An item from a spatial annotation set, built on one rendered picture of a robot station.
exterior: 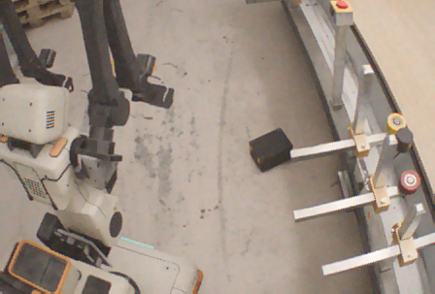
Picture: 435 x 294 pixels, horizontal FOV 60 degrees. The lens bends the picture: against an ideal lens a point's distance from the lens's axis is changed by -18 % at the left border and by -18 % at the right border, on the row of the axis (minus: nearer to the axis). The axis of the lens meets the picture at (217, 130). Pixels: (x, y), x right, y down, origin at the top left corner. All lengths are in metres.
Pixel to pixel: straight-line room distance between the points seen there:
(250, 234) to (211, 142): 0.65
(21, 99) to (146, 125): 1.74
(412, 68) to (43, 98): 1.40
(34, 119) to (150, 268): 1.06
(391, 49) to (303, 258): 1.12
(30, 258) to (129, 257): 0.71
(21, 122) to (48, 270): 0.51
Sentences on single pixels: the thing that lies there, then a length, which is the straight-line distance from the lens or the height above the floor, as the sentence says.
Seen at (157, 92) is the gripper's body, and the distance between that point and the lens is 1.44.
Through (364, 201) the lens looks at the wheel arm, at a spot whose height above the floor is 0.86.
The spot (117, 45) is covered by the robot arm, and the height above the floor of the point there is 1.38.
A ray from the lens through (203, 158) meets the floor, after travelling 2.59.
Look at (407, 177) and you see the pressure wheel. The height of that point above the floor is 0.90.
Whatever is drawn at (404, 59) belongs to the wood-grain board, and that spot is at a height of 0.90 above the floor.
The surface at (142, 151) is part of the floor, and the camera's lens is 2.70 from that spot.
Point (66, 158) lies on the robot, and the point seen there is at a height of 1.21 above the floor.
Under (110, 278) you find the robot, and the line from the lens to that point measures 1.43.
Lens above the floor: 2.07
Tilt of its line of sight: 50 degrees down
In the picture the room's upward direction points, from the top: 11 degrees counter-clockwise
